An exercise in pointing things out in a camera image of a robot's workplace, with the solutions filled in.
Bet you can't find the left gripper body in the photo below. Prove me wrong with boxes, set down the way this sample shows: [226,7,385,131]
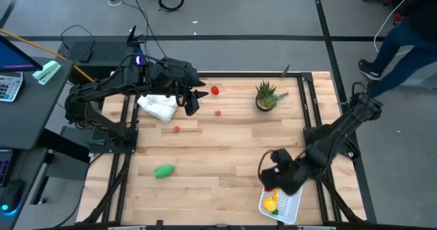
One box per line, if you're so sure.
[150,57,199,96]

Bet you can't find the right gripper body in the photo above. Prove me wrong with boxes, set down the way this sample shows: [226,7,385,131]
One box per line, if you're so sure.
[270,149,310,196]

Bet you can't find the yellow lemon toy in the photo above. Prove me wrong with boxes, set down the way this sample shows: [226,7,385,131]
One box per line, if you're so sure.
[262,197,277,213]

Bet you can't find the green corn husk toy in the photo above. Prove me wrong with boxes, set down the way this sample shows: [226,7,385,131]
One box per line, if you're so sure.
[153,164,175,179]

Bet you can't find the white perforated plastic basket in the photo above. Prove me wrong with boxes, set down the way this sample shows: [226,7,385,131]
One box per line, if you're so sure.
[257,185,304,225]

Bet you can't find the white folded towel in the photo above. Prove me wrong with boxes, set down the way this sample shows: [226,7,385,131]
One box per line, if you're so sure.
[137,94,179,124]

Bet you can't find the potted succulent plant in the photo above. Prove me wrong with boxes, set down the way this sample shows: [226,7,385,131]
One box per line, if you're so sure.
[255,80,290,113]

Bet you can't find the black computer case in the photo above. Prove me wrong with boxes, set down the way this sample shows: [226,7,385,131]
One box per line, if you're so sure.
[56,25,146,84]

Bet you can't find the small black flat device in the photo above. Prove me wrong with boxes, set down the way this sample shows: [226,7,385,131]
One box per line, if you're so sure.
[70,40,96,63]

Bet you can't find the mint green stapler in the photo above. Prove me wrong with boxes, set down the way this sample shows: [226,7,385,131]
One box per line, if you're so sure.
[32,60,62,86]

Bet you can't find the black office desk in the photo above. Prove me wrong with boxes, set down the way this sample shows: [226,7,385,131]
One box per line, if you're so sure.
[0,56,92,230]

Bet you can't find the desk monitor blue screen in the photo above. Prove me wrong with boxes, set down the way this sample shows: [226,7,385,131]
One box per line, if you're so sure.
[0,34,44,73]

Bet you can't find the grey desk calculator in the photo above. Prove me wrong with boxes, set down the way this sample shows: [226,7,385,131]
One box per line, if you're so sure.
[0,72,24,103]

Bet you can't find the person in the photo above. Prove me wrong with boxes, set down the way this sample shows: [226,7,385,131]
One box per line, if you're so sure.
[357,0,437,100]

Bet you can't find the black keyboard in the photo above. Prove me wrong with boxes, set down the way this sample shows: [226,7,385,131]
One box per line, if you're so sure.
[0,149,14,187]

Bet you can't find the red metal trolley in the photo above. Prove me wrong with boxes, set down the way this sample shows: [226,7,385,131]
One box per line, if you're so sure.
[361,0,416,25]

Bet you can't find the black computer mouse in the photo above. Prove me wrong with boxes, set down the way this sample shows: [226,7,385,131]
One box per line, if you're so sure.
[0,179,25,218]

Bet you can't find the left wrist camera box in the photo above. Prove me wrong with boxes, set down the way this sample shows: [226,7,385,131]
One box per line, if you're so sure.
[184,98,201,117]

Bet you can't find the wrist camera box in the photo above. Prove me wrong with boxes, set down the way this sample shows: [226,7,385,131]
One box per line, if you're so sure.
[260,167,281,191]
[184,98,201,117]

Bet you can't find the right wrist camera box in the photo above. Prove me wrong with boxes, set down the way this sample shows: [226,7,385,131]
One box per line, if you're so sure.
[260,167,281,191]

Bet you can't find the black metal table frame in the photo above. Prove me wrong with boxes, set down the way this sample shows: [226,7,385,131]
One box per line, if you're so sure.
[76,64,378,230]

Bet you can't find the yellow floor cable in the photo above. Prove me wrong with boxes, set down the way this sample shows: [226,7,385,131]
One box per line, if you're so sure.
[0,28,95,83]

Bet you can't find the long white cable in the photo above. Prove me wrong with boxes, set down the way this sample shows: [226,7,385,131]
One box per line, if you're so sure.
[373,0,419,55]

